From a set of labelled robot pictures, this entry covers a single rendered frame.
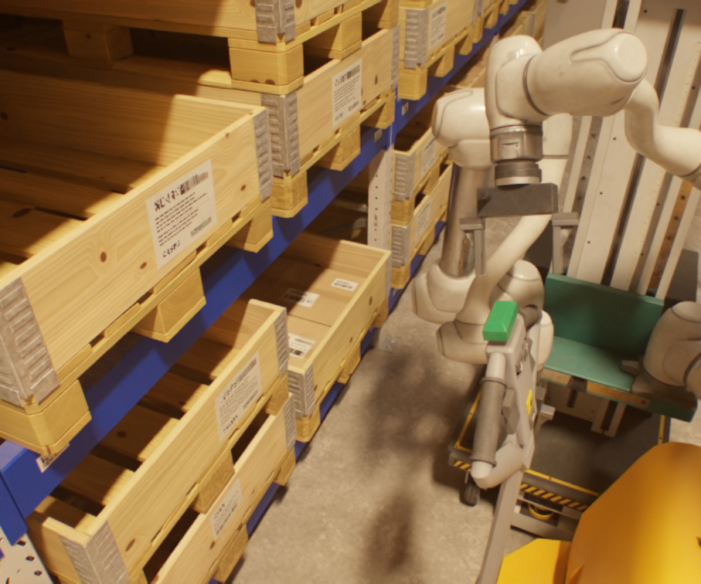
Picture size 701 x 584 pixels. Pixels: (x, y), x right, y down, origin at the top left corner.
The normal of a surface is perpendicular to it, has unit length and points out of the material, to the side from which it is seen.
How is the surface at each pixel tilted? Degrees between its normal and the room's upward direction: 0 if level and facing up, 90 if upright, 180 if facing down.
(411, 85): 90
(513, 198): 62
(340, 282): 0
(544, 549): 22
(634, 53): 57
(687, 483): 14
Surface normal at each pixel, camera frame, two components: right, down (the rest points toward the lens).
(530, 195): -0.47, 0.06
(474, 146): -0.08, 0.79
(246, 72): -0.40, 0.54
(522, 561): -0.34, -0.84
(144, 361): 0.92, 0.23
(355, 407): 0.00, -0.81
